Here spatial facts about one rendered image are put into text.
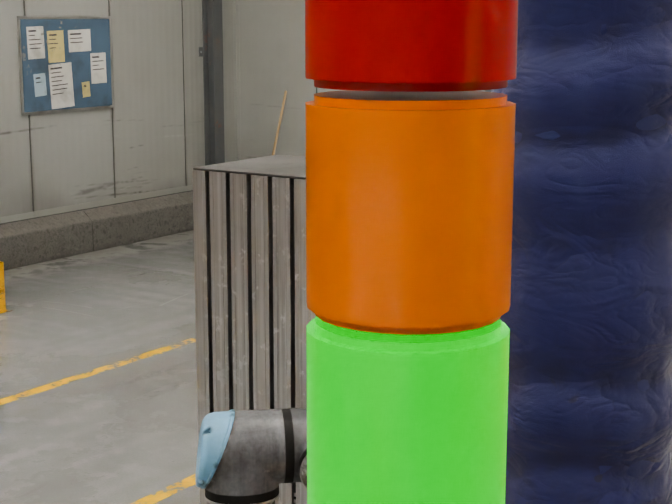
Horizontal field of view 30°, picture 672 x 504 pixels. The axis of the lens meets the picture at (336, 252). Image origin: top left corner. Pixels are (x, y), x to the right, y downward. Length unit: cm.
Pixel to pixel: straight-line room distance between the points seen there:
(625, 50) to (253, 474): 91
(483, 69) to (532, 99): 112
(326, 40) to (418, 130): 3
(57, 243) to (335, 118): 1198
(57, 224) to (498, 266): 1200
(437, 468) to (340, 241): 6
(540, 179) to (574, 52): 14
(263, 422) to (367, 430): 165
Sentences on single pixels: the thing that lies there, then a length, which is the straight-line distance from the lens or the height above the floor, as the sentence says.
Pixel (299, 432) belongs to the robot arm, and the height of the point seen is 166.
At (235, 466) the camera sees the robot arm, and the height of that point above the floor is 162.
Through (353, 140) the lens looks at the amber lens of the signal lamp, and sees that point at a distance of 28.
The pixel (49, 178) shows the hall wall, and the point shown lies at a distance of 1231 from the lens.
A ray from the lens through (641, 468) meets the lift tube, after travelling 150.
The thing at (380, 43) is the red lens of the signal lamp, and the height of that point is 228.
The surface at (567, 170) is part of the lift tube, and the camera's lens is 139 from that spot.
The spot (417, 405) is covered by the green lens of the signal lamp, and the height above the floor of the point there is 220.
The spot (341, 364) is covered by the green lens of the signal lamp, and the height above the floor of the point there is 221.
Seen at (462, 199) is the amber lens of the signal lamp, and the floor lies 225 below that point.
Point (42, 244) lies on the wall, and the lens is 1212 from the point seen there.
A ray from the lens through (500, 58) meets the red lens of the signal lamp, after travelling 29.
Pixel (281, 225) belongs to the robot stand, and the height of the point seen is 194.
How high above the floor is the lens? 229
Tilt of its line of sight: 11 degrees down
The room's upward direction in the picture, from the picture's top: straight up
